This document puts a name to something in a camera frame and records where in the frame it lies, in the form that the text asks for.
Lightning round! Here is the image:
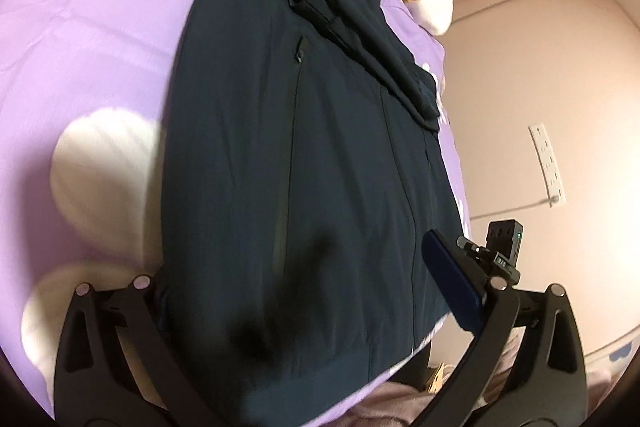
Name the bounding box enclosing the dark navy zip jacket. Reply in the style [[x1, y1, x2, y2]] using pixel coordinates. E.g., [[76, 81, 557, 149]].
[[160, 0, 462, 426]]

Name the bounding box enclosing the purple floral bed sheet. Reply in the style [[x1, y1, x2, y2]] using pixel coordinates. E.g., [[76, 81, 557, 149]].
[[1, 0, 466, 426]]

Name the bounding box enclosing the white wall power strip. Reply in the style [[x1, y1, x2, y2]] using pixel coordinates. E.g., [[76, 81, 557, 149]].
[[528, 124, 566, 207]]

